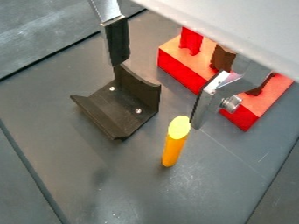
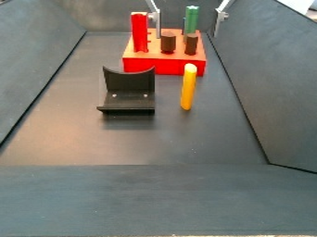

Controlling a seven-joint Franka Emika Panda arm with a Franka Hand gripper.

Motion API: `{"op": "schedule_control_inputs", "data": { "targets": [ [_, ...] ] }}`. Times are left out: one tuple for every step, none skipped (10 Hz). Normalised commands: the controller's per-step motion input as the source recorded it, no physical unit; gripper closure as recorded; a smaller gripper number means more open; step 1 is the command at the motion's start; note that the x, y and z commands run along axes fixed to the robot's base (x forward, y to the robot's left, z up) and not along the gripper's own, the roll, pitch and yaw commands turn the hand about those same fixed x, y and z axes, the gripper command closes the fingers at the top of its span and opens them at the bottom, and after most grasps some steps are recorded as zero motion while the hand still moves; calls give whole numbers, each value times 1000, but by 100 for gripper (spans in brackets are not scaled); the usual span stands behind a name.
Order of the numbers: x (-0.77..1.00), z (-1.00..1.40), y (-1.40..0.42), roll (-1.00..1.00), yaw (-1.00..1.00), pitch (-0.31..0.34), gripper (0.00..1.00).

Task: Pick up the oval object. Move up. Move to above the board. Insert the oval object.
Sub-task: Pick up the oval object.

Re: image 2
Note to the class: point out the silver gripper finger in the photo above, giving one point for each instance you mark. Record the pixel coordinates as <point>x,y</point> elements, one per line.
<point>154,15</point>
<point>222,15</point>

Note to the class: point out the yellow oval peg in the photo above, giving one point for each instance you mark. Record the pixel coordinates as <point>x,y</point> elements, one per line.
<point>188,86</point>

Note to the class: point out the red peg board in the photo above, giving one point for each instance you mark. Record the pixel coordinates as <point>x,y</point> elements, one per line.
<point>166,64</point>

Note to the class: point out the tall red notched peg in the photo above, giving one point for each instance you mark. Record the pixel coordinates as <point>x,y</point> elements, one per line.
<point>139,31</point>

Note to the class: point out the green star peg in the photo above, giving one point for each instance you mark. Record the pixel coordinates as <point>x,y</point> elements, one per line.
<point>192,19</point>

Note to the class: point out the brown peg with point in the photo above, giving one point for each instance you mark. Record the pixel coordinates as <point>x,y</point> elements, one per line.
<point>168,42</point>

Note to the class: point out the brown round peg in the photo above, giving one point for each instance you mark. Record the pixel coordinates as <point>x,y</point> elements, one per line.
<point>192,41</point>

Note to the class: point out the black curved holder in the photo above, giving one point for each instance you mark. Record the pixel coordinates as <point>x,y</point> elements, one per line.
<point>130,91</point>

